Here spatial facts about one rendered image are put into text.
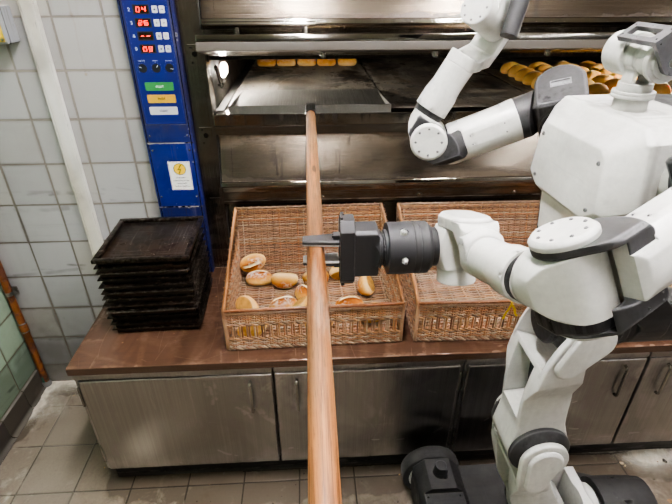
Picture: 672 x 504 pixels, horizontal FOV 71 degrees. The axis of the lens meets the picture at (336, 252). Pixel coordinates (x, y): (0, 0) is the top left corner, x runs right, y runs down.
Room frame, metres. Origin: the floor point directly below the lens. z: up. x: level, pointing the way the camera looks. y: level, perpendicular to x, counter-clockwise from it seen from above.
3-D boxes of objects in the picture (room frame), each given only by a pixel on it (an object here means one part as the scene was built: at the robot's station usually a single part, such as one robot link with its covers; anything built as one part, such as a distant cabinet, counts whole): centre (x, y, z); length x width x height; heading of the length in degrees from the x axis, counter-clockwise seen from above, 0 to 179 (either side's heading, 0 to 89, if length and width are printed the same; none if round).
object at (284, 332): (1.37, 0.08, 0.72); 0.56 x 0.49 x 0.28; 94
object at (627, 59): (0.79, -0.48, 1.46); 0.10 x 0.07 x 0.09; 8
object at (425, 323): (1.40, -0.51, 0.72); 0.56 x 0.49 x 0.28; 92
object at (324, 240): (0.69, 0.02, 1.21); 0.06 x 0.03 x 0.02; 93
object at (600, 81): (2.14, -1.04, 1.21); 0.61 x 0.48 x 0.06; 3
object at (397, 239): (0.69, -0.07, 1.19); 0.12 x 0.10 x 0.13; 93
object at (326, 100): (1.81, 0.10, 1.20); 0.55 x 0.36 x 0.03; 93
